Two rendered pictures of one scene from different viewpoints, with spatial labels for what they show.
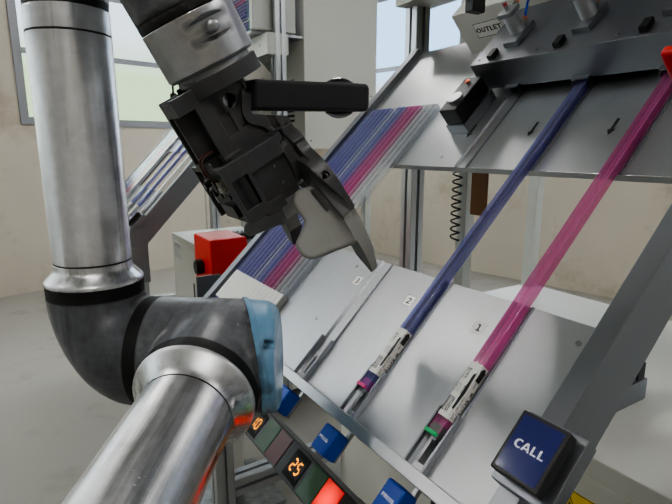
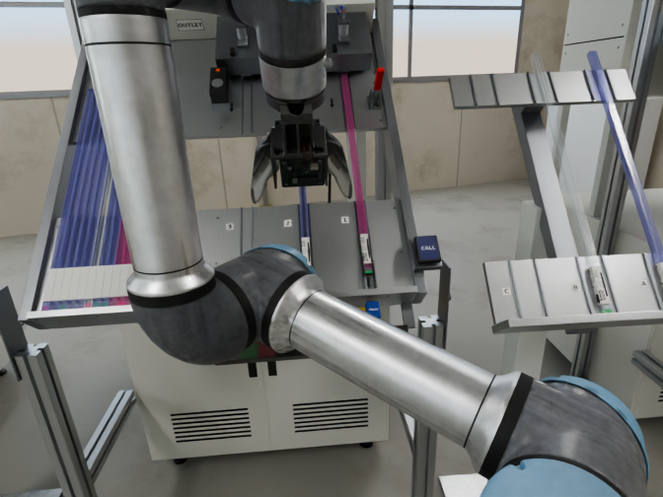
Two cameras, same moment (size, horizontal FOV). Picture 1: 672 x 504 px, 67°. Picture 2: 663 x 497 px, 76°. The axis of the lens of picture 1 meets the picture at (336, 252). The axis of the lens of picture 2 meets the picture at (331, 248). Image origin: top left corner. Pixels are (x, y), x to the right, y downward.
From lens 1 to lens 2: 0.58 m
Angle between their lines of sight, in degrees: 59
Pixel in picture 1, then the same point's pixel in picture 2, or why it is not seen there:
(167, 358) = (299, 289)
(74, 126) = (181, 137)
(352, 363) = not seen: hidden behind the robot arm
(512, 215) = (39, 173)
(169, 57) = (310, 83)
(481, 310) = (338, 211)
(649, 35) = (338, 54)
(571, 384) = (408, 223)
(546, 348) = (384, 215)
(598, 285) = not seen: hidden behind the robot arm
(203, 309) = (261, 261)
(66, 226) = (184, 231)
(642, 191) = not seen: hidden behind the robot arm
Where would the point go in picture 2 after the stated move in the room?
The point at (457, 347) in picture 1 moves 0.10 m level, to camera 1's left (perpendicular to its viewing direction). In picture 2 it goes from (341, 233) to (315, 250)
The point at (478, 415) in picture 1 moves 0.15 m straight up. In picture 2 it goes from (378, 255) to (378, 176)
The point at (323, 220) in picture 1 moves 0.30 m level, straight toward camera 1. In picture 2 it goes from (339, 175) to (575, 189)
